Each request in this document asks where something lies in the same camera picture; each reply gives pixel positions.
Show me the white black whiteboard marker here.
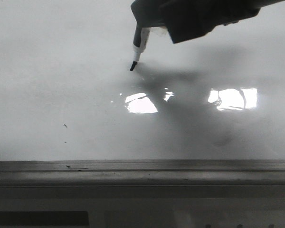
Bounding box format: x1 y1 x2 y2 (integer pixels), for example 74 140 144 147
130 24 150 71

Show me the aluminium whiteboard frame rail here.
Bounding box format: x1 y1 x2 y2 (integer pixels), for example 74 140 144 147
0 160 285 228

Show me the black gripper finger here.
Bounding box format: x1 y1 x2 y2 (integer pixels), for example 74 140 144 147
131 0 278 44

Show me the white whiteboard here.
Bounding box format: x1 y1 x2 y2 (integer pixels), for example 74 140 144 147
0 0 285 161

